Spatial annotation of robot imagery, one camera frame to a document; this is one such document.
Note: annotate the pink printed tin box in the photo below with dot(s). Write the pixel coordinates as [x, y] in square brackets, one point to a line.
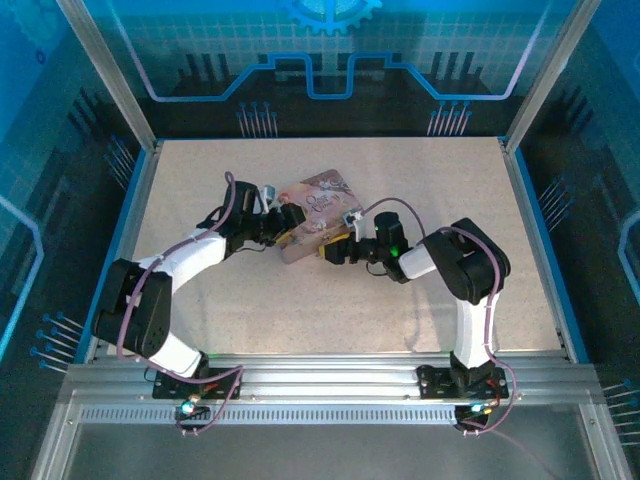
[320, 205]

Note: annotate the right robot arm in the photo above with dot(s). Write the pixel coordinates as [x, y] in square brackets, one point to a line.
[470, 330]

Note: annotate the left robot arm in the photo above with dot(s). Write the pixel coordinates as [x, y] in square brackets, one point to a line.
[192, 257]

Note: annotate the lit connector plug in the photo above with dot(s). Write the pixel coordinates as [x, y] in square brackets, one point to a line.
[189, 407]
[476, 408]

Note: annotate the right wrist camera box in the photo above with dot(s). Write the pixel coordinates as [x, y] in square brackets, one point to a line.
[352, 221]

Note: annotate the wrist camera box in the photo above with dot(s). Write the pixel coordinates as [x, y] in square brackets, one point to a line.
[268, 195]
[352, 221]

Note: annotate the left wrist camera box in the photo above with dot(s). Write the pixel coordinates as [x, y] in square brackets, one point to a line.
[268, 195]

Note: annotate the aluminium table side rail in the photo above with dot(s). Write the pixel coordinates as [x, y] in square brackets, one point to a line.
[530, 225]
[135, 210]

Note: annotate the aluminium frame cross rail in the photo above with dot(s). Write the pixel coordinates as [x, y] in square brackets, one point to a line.
[325, 372]

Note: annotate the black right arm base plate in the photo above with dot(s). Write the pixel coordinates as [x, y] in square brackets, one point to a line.
[435, 382]

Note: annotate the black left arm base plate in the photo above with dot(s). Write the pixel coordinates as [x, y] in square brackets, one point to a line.
[225, 385]

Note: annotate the aluminium frame post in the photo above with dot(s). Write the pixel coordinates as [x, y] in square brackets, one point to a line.
[550, 75]
[107, 75]

